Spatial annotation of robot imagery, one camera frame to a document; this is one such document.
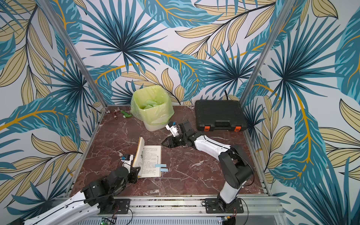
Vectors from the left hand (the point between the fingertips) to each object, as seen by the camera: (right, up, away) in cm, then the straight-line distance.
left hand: (139, 170), depth 79 cm
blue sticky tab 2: (+13, -2, +7) cm, 15 cm away
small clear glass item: (-35, +35, +34) cm, 60 cm away
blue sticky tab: (+10, 0, +7) cm, 13 cm away
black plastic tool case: (+52, +32, +24) cm, 66 cm away
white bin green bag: (+2, +39, +23) cm, 46 cm away
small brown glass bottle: (-28, +32, +31) cm, 53 cm away
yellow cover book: (+2, +5, +9) cm, 11 cm away
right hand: (+13, +15, +5) cm, 20 cm away
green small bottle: (-20, +32, +31) cm, 49 cm away
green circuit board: (-15, -24, -8) cm, 29 cm away
